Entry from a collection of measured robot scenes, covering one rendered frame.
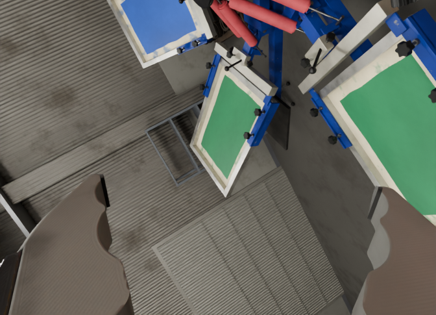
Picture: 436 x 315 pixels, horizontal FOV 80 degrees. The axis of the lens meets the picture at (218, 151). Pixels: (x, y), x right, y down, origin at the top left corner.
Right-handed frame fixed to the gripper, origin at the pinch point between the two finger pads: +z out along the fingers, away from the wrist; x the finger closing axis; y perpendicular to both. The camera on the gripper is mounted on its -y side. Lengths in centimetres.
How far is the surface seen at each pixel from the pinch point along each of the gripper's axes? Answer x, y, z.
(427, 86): 63, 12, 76
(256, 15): 10, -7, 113
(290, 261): 134, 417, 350
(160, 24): -52, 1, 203
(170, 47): -46, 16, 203
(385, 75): 56, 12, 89
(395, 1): 44, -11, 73
